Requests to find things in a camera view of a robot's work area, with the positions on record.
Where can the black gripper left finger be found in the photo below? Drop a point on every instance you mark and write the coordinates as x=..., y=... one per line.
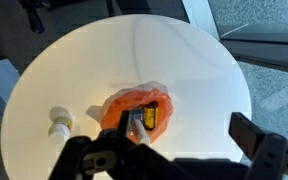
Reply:
x=123, y=122

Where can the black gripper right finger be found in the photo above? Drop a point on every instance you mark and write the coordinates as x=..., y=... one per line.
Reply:
x=247, y=135

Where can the orange plastic bag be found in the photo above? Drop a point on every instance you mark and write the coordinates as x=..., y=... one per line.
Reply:
x=135, y=98

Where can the white bottle with yellow label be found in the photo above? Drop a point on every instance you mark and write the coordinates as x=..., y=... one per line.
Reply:
x=62, y=123

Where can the yellow and black can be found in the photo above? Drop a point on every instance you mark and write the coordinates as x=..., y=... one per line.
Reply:
x=150, y=115

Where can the round white table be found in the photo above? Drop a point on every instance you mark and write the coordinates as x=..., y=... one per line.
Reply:
x=123, y=55

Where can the black tripod leg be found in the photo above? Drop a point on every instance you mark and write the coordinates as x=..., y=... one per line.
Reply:
x=30, y=6

